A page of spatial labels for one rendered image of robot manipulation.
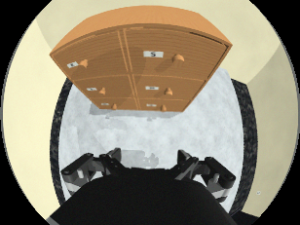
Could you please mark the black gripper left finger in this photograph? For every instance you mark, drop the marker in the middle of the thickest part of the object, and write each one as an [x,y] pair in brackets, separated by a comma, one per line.
[82,170]

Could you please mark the brown wooden drawer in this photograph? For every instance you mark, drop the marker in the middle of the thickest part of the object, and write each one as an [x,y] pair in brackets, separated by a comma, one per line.
[101,54]
[169,50]
[115,102]
[152,85]
[162,104]
[110,85]

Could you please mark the brown wooden chest of drawers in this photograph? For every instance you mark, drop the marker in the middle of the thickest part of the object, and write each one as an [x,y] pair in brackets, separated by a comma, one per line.
[143,16]

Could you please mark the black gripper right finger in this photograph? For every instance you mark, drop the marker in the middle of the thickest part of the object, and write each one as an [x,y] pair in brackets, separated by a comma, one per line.
[219,181]

